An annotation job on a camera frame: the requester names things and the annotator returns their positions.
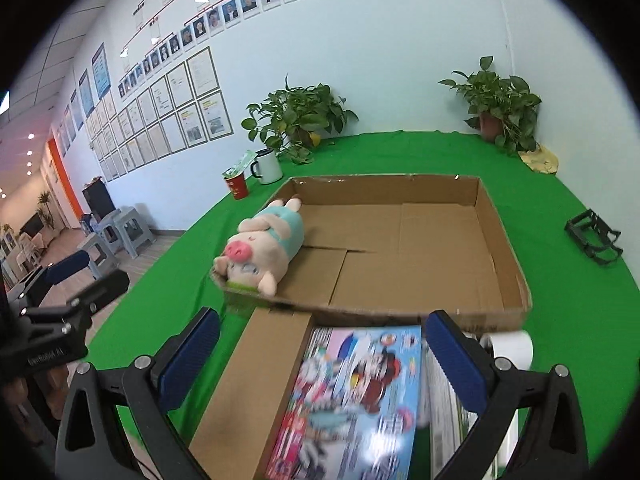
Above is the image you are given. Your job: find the black plastic bracket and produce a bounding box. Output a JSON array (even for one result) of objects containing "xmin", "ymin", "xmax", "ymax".
[{"xmin": 564, "ymin": 208, "xmax": 624, "ymax": 266}]

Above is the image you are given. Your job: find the white handheld fan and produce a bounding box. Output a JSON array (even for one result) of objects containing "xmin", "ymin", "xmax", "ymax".
[{"xmin": 480, "ymin": 330, "xmax": 534, "ymax": 479}]

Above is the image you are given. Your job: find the pink pig plush toy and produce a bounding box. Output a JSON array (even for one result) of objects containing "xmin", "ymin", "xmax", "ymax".
[{"xmin": 213, "ymin": 196, "xmax": 305, "ymax": 297}]

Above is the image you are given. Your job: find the black cabinet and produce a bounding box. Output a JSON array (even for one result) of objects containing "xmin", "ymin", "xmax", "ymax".
[{"xmin": 82, "ymin": 178, "xmax": 116, "ymax": 222}]

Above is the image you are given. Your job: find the large open cardboard tray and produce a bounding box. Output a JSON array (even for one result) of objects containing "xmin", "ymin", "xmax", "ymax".
[{"xmin": 212, "ymin": 174, "xmax": 532, "ymax": 333}]

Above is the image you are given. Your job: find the colourful board game box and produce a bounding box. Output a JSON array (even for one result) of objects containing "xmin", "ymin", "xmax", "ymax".
[{"xmin": 265, "ymin": 325, "xmax": 422, "ymax": 479}]

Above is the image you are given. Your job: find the right potted green plant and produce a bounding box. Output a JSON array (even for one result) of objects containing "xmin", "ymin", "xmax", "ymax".
[{"xmin": 438, "ymin": 55, "xmax": 542, "ymax": 154}]

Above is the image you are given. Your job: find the grey plastic stool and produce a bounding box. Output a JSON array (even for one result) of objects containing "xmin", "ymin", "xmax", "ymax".
[
  {"xmin": 114, "ymin": 207, "xmax": 156, "ymax": 259},
  {"xmin": 77, "ymin": 233, "xmax": 119, "ymax": 280}
]

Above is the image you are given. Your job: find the potted green plant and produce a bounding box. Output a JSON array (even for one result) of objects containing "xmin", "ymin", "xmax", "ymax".
[
  {"xmin": 438, "ymin": 55, "xmax": 542, "ymax": 154},
  {"xmin": 241, "ymin": 78, "xmax": 359, "ymax": 165}
]

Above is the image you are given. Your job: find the white enamel mug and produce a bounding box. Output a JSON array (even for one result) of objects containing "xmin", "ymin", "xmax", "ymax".
[{"xmin": 250, "ymin": 148, "xmax": 283, "ymax": 185}]

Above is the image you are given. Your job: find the white green carton box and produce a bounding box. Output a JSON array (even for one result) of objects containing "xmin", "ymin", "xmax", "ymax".
[{"xmin": 423, "ymin": 342, "xmax": 475, "ymax": 479}]

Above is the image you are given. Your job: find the long cardboard box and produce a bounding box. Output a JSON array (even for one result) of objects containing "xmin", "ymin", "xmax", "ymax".
[{"xmin": 190, "ymin": 308, "xmax": 314, "ymax": 480}]

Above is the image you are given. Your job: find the person's left hand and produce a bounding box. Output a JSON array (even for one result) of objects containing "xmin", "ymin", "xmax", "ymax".
[{"xmin": 1, "ymin": 364, "xmax": 70, "ymax": 451}]

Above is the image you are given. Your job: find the left potted green plant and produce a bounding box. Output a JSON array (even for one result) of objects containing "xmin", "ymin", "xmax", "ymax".
[{"xmin": 241, "ymin": 78, "xmax": 359, "ymax": 165}]

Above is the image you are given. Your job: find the red paper cup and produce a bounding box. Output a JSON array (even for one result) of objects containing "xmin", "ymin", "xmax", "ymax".
[{"xmin": 222, "ymin": 171, "xmax": 248, "ymax": 200}]

